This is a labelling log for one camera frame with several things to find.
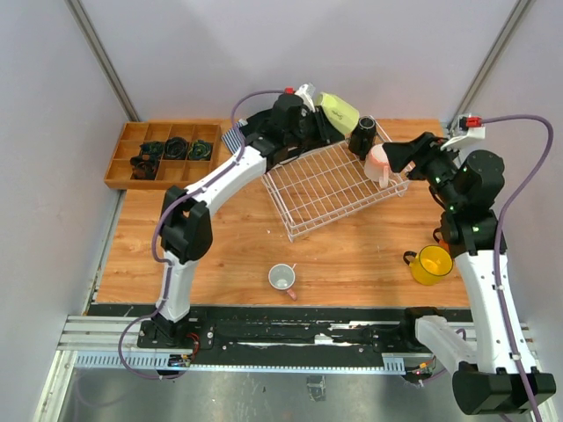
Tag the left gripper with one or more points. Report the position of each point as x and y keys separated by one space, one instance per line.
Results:
x=319 y=120

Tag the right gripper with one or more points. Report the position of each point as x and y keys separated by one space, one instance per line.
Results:
x=429 y=150

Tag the pink mug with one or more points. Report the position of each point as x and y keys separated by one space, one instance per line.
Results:
x=377 y=167

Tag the pale green mug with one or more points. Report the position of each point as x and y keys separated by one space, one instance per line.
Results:
x=340 y=114

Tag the black mug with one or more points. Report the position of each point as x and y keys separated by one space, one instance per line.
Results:
x=362 y=138

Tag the orange glass mug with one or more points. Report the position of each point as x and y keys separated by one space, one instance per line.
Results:
x=437 y=236

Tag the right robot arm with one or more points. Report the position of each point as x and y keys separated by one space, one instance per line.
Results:
x=497 y=375

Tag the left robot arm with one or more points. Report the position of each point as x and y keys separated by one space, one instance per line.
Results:
x=183 y=235

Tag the blue striped cloth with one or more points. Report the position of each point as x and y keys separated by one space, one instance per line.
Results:
x=231 y=140

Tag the dark rolled sock right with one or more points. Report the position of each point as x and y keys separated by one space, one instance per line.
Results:
x=200 y=150

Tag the dark rolled sock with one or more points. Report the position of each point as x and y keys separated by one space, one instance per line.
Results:
x=175 y=148
x=200 y=150
x=152 y=148

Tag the yellow glass mug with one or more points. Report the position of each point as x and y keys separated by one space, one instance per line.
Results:
x=430 y=265

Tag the dark rolled sock middle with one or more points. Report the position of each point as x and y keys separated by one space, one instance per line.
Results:
x=175 y=148

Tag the wooden compartment tray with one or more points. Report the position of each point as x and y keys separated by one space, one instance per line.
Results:
x=170 y=172

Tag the black rolled sock lower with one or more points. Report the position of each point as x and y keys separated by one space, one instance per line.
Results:
x=144 y=167

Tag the white wire dish rack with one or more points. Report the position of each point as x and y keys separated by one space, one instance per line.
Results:
x=323 y=186

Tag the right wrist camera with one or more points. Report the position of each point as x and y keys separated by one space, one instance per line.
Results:
x=465 y=132

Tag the small white pink-handled cup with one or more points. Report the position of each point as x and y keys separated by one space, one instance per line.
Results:
x=282 y=277

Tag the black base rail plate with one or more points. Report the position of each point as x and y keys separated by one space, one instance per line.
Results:
x=209 y=326

